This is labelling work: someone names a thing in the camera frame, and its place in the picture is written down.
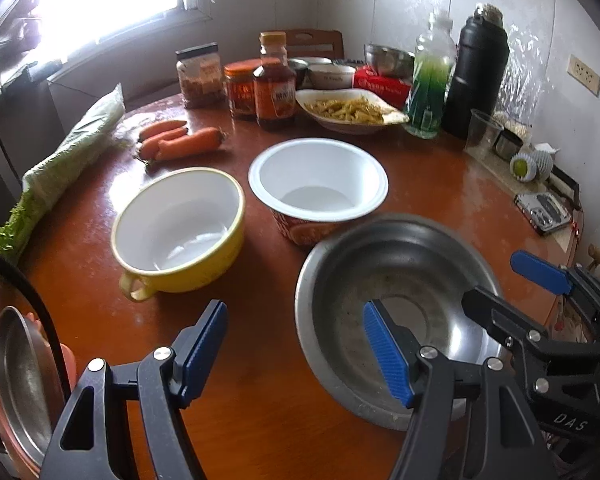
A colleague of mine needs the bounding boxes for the small steel cup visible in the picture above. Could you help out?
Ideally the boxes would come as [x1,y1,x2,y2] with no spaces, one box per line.
[495,129,525,161]

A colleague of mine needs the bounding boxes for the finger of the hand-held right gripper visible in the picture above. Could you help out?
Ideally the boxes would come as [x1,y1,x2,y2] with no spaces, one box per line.
[461,287,600,361]
[510,250,600,318]

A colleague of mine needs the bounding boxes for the orange-capped sauce bottle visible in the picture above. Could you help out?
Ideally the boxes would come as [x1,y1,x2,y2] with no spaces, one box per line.
[253,31,297,131]

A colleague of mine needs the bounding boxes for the red tissue box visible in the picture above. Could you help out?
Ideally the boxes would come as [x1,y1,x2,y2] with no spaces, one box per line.
[352,65,413,109]

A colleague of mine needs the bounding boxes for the white dish with food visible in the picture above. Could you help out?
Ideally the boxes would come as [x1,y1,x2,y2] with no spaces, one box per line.
[295,88,410,135]

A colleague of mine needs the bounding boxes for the white wall outlet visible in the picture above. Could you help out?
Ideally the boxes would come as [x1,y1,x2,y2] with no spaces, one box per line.
[566,54,600,97]

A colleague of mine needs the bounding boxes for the shiny small steel bowl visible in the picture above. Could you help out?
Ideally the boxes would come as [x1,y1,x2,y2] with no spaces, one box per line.
[364,43,416,78]

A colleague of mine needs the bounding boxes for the large orange carrot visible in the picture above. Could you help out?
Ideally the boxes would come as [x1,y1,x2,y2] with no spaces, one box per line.
[157,127,227,162]

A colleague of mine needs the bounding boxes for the red-lidded sauce jar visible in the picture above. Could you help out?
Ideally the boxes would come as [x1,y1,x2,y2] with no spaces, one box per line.
[223,59,263,120]

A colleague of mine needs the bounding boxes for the black-lidded clear jar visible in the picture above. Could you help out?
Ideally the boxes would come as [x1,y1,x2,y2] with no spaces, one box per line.
[175,42,226,110]

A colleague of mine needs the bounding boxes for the clear plastic bag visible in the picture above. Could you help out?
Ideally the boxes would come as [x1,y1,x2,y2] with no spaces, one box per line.
[495,22,556,131]

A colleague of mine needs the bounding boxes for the yellow bowl with handle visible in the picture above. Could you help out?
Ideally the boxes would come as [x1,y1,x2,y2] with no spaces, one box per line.
[111,167,246,303]

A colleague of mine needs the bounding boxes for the green fruit in foam net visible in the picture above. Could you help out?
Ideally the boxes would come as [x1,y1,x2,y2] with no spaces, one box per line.
[510,152,538,182]

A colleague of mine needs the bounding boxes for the black thermos flask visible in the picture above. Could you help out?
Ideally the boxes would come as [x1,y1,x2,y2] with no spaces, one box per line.
[441,2,511,141]

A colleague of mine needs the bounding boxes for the grey refrigerator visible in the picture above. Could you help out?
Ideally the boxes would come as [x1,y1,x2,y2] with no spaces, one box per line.
[0,0,51,186]

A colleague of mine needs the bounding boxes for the small digital scale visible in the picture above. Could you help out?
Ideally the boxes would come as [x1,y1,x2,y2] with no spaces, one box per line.
[514,192,573,236]

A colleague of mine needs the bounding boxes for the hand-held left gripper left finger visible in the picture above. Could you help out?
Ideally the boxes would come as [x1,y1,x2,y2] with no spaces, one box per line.
[40,299,229,480]

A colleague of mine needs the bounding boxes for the large steel bowl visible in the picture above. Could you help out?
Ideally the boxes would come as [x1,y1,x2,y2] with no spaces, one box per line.
[295,213,506,432]

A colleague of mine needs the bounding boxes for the dark small steel bowl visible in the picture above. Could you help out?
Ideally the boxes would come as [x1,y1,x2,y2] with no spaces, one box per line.
[286,58,311,88]

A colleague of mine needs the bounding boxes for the black cable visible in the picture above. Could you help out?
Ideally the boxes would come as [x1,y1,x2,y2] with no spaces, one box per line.
[0,240,76,401]

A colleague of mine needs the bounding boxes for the steel plate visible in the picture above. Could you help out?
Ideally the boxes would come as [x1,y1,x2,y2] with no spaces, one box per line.
[0,306,66,468]

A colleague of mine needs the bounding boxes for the clear plastic cup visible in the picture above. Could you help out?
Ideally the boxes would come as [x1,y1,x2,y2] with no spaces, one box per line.
[464,108,505,157]

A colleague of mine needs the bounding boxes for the green liquid plastic bottle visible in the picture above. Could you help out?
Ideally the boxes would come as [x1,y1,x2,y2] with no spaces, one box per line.
[404,10,458,139]

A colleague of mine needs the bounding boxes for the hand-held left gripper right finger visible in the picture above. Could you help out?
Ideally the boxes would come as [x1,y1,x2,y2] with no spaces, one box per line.
[362,300,553,480]

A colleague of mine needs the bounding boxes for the white ceramic bowl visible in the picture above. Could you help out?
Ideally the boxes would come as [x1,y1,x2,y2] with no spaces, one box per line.
[306,57,357,89]

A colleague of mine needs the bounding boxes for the white paper noodle bowl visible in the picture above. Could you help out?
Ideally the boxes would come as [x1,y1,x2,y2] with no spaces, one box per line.
[248,138,390,247]

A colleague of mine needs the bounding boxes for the white foam net fruit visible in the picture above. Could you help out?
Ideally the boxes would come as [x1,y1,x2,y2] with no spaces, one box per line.
[527,145,556,181]

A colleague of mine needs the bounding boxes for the celery bunch in plastic bag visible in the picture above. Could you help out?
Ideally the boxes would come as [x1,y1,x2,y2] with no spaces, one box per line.
[0,83,127,281]

